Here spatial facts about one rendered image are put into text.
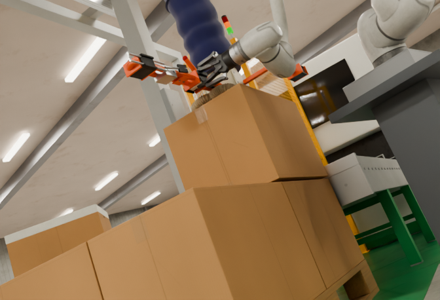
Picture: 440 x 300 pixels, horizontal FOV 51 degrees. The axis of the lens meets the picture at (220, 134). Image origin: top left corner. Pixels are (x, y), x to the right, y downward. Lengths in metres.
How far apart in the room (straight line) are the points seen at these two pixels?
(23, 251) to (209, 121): 1.81
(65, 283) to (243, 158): 0.75
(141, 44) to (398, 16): 2.42
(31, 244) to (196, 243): 2.17
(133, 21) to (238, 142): 2.40
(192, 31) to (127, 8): 1.92
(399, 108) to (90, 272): 1.29
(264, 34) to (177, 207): 0.85
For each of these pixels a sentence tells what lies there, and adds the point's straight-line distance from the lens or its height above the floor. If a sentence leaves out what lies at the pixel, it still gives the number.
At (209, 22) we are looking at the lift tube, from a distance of 2.22.
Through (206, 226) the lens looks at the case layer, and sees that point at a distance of 1.16.
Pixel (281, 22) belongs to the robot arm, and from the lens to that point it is 2.00.
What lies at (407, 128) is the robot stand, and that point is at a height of 0.57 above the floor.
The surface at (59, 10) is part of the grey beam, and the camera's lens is 4.89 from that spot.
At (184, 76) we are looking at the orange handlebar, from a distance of 1.84.
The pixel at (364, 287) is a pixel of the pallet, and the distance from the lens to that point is 2.14.
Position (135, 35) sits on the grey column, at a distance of 3.94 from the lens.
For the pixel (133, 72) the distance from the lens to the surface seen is 1.65.
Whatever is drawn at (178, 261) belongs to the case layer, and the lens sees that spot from 1.21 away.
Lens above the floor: 0.33
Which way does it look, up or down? 15 degrees up
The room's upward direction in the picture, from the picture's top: 22 degrees counter-clockwise
